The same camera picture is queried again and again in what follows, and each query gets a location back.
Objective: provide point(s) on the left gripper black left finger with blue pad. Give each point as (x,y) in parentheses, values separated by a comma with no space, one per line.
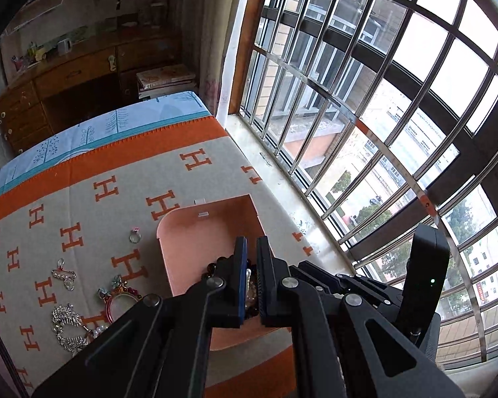
(219,299)

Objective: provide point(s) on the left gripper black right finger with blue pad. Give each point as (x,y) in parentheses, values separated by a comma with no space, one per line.
(270,272)

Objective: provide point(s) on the rhinestone leaf hair comb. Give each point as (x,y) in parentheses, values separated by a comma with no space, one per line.
(70,331)

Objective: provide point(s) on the pink open jewelry box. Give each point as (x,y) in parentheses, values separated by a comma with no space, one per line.
(191,239)

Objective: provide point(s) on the teal flower earrings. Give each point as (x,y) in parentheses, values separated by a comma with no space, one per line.
(117,286)

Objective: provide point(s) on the pearl safety pin brooch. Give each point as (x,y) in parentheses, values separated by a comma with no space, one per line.
(68,277)

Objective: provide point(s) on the orange grey H blanket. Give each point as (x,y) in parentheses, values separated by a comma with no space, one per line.
(83,210)

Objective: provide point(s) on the stack of books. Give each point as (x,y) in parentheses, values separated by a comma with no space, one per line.
(165,81)

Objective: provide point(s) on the light blue patterned sheet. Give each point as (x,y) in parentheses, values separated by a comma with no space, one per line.
(102,130)

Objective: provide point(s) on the wooden desk with drawers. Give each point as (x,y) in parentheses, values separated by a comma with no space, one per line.
(97,75)

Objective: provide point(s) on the white mug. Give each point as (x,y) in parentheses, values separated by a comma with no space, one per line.
(64,46)

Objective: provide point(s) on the silver ring pink stone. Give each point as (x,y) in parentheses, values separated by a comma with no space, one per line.
(135,235)

